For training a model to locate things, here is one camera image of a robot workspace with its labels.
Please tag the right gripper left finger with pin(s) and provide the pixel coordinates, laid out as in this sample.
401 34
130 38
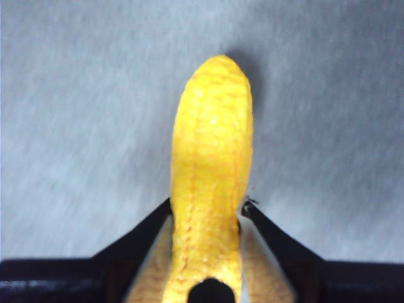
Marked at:
104 277

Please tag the yellow corn cob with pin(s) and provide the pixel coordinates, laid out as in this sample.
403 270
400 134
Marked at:
214 142

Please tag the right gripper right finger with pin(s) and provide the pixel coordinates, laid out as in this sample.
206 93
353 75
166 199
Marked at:
303 277

